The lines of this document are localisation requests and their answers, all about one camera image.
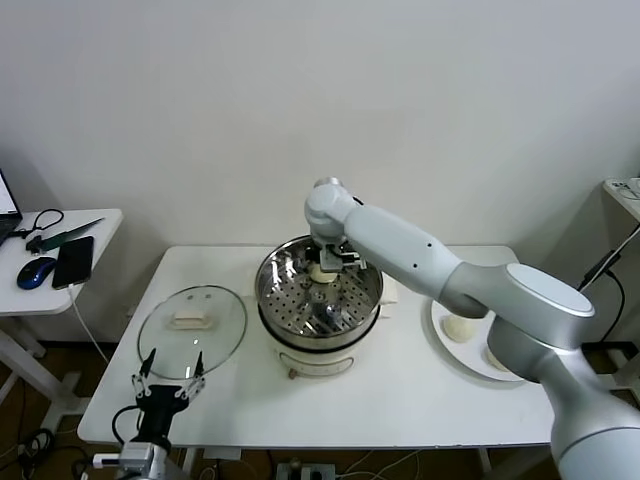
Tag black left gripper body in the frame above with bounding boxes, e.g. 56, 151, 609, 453
135, 384, 195, 444

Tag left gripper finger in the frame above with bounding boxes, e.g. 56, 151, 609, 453
175, 349, 207, 400
130, 348, 156, 400

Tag round glass pot lid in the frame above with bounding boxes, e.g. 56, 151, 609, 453
137, 284, 250, 381

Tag steel steamer basket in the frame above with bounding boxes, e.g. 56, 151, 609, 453
241, 233, 401, 350

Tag black smartphone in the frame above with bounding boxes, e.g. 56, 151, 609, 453
52, 236, 96, 292

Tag blue computer mouse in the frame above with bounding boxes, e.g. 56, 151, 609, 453
17, 257, 58, 291

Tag white side table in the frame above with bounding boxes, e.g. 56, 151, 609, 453
0, 208, 125, 430

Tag grey floor power strip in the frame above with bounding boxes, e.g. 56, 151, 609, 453
276, 462, 337, 480

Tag white round plate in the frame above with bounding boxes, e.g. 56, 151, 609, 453
430, 294, 526, 384

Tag black laptop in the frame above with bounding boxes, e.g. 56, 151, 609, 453
0, 167, 25, 249

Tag white shelf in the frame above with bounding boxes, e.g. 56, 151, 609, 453
601, 178, 640, 224

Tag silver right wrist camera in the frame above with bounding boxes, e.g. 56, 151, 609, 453
319, 243, 370, 274

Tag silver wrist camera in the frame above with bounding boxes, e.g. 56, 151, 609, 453
92, 441, 151, 469
319, 243, 370, 274

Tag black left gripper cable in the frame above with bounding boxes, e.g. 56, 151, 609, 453
112, 403, 144, 446

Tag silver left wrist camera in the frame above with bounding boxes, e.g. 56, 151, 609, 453
92, 441, 151, 469

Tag white charging cable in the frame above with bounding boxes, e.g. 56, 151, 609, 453
69, 285, 110, 365

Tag black floor cables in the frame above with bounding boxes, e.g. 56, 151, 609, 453
17, 428, 89, 480

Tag green handled black knife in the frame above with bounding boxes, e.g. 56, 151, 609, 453
39, 217, 107, 253

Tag black cord loop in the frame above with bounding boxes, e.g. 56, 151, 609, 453
14, 208, 66, 240

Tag black power adapter cable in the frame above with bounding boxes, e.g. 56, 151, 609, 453
578, 249, 627, 351

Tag thin white cable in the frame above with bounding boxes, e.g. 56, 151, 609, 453
612, 230, 640, 259

